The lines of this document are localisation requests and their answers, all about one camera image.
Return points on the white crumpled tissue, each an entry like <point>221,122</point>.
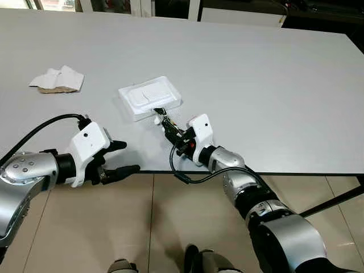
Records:
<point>62,78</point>

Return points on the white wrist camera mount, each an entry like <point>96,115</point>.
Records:
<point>88,142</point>
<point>202,131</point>

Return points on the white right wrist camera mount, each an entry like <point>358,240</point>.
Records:
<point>202,131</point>

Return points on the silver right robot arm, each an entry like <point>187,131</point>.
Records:
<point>284,239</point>

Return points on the grey right robot leg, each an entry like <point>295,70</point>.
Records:
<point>213,263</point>

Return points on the brown paper scrap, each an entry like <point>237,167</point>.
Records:
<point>54,89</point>

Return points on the grey robot leg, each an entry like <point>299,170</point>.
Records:
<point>213,263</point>
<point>122,266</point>

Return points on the white foam tray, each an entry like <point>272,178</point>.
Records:
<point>148,96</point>

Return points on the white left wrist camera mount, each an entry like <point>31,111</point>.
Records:
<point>88,142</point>

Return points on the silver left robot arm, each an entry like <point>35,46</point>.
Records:
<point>28,170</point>

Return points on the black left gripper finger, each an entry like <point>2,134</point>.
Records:
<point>118,145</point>
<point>122,172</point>

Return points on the white table with black legs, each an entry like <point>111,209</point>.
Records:
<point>256,85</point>

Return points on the grey left robot leg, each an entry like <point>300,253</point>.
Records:
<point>122,266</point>

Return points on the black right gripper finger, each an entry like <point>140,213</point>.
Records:
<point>174,125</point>
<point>169,129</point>

